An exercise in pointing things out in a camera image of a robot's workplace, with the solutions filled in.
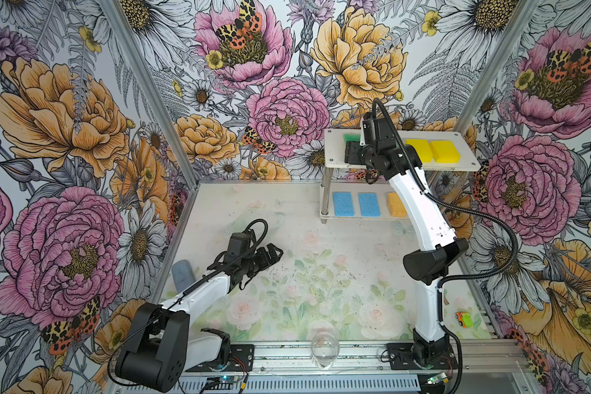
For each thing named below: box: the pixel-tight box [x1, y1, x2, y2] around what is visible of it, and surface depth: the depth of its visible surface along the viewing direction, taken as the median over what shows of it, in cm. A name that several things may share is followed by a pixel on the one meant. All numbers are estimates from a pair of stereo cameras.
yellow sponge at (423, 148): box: [405, 138, 433, 164], surface depth 82 cm
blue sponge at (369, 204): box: [357, 192, 382, 218], surface depth 104 cm
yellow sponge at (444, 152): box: [429, 140, 462, 164], surface depth 81 cm
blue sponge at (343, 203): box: [332, 192, 355, 217], surface depth 106 cm
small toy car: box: [454, 311, 474, 329], surface depth 81 cm
